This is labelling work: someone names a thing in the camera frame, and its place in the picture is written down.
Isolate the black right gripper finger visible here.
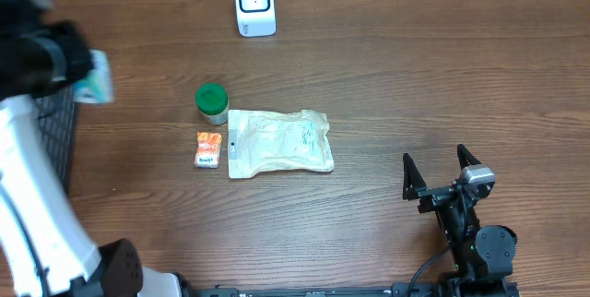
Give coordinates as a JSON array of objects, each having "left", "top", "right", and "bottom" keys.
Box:
[
  {"left": 457, "top": 144, "right": 481, "bottom": 169},
  {"left": 402, "top": 153, "right": 427, "bottom": 200}
]

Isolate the teal tissue pack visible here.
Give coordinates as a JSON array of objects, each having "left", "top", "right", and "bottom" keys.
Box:
[{"left": 73, "top": 50, "right": 114, "bottom": 104}]

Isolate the beige plastic pouch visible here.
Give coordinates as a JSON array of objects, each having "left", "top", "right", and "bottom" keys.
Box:
[{"left": 228, "top": 110, "right": 335, "bottom": 179}]

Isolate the green lid jar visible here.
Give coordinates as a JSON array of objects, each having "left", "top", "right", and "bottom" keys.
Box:
[{"left": 195, "top": 83, "right": 229, "bottom": 125}]

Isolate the orange tissue pack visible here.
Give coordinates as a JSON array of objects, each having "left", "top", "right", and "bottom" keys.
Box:
[{"left": 194, "top": 132, "right": 222, "bottom": 169}]

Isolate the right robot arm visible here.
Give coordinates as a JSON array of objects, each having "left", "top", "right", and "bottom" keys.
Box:
[{"left": 402, "top": 144, "right": 517, "bottom": 281}]

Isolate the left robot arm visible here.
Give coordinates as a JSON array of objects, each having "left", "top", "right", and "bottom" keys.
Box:
[{"left": 1, "top": 0, "right": 191, "bottom": 297}]

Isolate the white barcode scanner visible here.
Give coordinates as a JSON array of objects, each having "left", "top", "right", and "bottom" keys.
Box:
[{"left": 235, "top": 0, "right": 277, "bottom": 37}]

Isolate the dark grey plastic basket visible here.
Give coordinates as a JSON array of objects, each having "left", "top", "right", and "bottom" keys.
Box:
[{"left": 33, "top": 88, "right": 78, "bottom": 196}]

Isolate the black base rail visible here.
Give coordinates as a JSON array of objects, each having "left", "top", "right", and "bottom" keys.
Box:
[{"left": 191, "top": 281, "right": 521, "bottom": 297}]

